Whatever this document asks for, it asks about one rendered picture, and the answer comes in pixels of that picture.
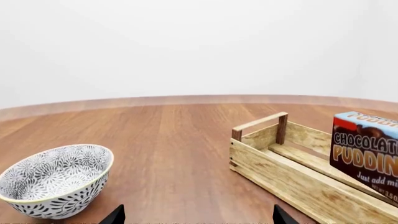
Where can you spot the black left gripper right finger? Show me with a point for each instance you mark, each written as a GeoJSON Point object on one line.
{"type": "Point", "coordinates": [281, 216]}

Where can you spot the black white patterned bowl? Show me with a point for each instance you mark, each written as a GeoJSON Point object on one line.
{"type": "Point", "coordinates": [49, 184]}

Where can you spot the chocolate pudding box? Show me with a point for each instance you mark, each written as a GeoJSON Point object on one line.
{"type": "Point", "coordinates": [365, 156]}

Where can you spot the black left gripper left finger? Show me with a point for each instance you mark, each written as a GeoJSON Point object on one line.
{"type": "Point", "coordinates": [116, 215]}

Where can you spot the light wooden tray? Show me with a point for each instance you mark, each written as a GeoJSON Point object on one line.
{"type": "Point", "coordinates": [298, 177]}

